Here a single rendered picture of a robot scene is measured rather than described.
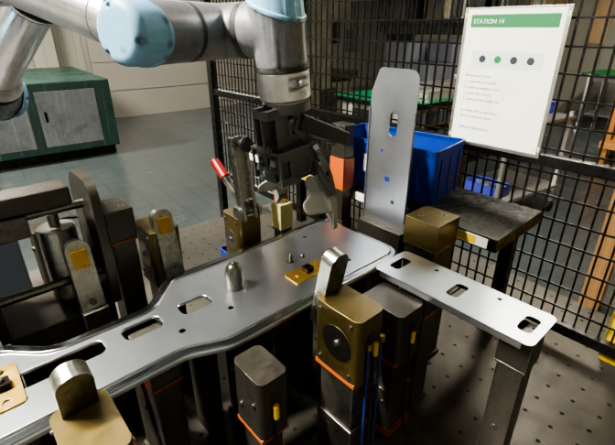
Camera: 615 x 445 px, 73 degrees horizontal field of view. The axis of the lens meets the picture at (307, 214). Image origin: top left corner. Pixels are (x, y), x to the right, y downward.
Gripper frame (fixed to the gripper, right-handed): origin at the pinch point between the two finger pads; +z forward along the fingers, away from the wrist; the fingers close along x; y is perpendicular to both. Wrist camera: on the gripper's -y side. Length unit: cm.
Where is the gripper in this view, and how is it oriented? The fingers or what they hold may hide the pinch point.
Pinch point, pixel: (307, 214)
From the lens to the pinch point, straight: 71.9
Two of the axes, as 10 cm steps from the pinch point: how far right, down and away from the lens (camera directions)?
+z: 0.8, 8.8, 4.7
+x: 6.6, 3.1, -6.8
